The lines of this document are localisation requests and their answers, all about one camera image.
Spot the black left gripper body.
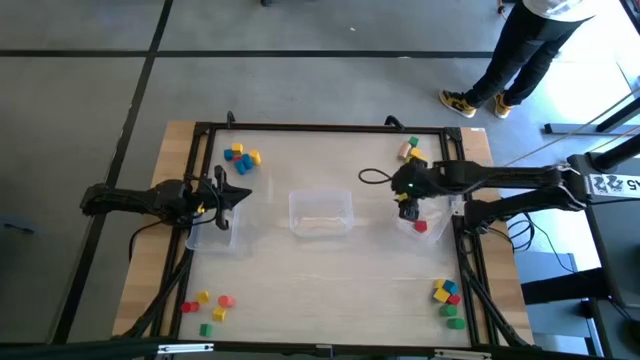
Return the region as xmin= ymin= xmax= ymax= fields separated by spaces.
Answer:
xmin=187 ymin=166 xmax=232 ymax=231

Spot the black base cable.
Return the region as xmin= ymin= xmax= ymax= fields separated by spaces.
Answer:
xmin=127 ymin=219 xmax=169 ymax=262

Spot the grey floor bar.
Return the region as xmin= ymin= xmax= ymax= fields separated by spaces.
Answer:
xmin=543 ymin=122 xmax=640 ymax=136

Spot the silver metal bracket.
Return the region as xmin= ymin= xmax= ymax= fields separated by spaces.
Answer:
xmin=433 ymin=348 xmax=494 ymax=360
xmin=157 ymin=342 xmax=215 ymax=354

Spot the white marker tag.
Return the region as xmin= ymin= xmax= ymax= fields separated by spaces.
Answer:
xmin=589 ymin=173 xmax=640 ymax=197

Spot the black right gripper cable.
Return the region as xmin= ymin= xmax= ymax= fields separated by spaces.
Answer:
xmin=357 ymin=167 xmax=401 ymax=186

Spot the black camera mount beam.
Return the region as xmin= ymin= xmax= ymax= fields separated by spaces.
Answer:
xmin=0 ymin=338 xmax=640 ymax=360

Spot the clear plastic bin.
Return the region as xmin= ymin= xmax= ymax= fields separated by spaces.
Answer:
xmin=184 ymin=197 xmax=241 ymax=254
xmin=288 ymin=188 xmax=355 ymax=239
xmin=397 ymin=194 xmax=459 ymax=246

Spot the black equipment stand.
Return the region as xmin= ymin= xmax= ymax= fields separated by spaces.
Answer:
xmin=567 ymin=132 xmax=640 ymax=309

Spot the person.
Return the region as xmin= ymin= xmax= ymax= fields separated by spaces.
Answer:
xmin=438 ymin=0 xmax=597 ymax=120

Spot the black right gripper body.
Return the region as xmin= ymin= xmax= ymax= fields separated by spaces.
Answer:
xmin=391 ymin=160 xmax=444 ymax=201

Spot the black aluminium table frame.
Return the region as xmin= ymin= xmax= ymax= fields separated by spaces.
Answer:
xmin=122 ymin=119 xmax=536 ymax=351

